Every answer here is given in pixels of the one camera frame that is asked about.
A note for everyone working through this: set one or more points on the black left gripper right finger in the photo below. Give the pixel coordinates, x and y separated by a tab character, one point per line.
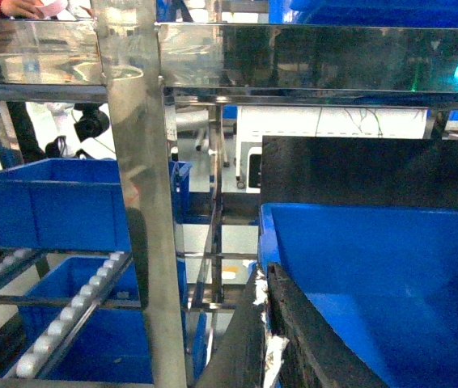
315	355

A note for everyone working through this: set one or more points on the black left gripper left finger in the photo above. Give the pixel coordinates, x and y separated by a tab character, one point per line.
239	360

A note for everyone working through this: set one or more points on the blue target bin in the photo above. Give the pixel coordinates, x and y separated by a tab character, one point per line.
385	279

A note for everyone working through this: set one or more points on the blue bin lower left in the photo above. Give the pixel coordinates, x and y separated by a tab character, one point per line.
112	347

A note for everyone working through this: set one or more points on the black back panel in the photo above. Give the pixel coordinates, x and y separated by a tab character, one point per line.
360	171

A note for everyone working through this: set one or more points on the blue bin upper left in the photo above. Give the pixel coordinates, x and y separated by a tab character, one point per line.
65	204

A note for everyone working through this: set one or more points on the steel shelf upright post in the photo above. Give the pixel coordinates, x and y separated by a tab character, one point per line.
144	194

